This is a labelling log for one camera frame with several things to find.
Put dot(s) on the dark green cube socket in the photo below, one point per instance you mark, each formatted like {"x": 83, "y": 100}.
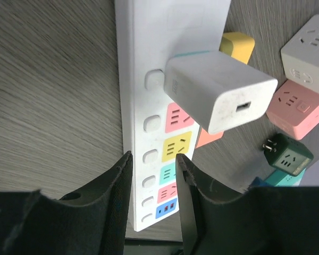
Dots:
{"x": 287, "y": 154}

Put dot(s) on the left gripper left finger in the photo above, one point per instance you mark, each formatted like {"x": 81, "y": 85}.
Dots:
{"x": 89, "y": 220}

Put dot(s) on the white USB charger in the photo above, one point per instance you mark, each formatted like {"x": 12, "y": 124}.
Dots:
{"x": 218, "y": 91}

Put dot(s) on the pink plug adapter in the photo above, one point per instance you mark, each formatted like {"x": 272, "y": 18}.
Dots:
{"x": 205, "y": 138}

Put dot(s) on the white cube socket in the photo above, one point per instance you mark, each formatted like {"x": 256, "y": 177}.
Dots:
{"x": 300, "y": 56}

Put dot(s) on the yellow plug adapter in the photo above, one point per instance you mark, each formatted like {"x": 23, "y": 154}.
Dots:
{"x": 237, "y": 45}

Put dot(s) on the white power strip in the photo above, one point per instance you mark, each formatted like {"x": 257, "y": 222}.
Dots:
{"x": 155, "y": 128}

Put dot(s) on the pink cube socket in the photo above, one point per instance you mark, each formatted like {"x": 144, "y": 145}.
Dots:
{"x": 294, "y": 109}

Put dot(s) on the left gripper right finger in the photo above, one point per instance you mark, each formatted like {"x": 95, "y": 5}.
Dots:
{"x": 216, "y": 219}

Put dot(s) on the teal triangular socket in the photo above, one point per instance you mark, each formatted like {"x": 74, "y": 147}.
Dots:
{"x": 280, "y": 178}

